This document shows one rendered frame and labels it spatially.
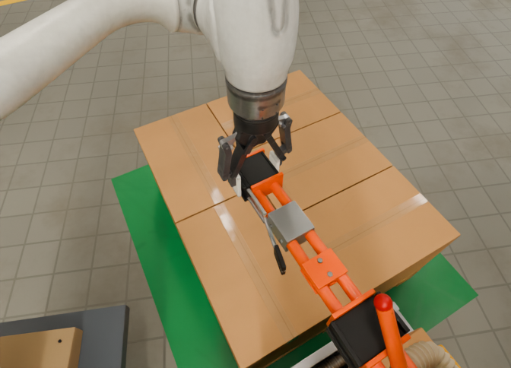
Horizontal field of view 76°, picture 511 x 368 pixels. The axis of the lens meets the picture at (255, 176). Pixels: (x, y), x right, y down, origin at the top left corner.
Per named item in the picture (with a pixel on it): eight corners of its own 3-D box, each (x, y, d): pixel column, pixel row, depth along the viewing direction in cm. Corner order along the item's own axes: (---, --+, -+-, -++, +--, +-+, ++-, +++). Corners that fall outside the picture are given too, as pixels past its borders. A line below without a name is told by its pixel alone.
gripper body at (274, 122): (242, 127, 49) (244, 164, 57) (291, 108, 51) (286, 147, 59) (221, 96, 53) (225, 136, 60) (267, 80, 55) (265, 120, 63)
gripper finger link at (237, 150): (259, 138, 56) (253, 138, 55) (237, 182, 63) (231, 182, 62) (249, 123, 58) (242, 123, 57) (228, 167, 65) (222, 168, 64)
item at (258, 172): (282, 188, 71) (284, 173, 67) (252, 202, 69) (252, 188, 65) (262, 161, 75) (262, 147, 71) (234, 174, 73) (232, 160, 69)
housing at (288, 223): (313, 237, 64) (316, 226, 61) (284, 253, 62) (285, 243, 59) (293, 210, 68) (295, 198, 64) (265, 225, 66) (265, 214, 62)
